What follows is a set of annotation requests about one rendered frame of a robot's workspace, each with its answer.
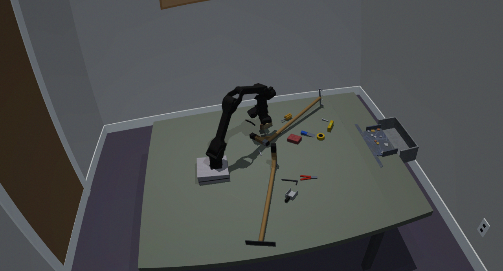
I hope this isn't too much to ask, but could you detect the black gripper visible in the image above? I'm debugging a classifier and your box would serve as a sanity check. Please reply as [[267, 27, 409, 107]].
[[256, 104, 272, 125]]

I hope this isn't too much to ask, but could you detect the red rectangular block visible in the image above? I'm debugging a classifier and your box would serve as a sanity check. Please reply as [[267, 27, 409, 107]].
[[287, 134, 302, 144]]

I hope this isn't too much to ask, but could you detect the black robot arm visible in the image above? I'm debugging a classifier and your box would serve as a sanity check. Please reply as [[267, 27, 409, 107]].
[[206, 83, 276, 170]]

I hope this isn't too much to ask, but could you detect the yellow rectangular block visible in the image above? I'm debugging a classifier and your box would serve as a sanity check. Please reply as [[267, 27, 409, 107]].
[[327, 120, 334, 132]]

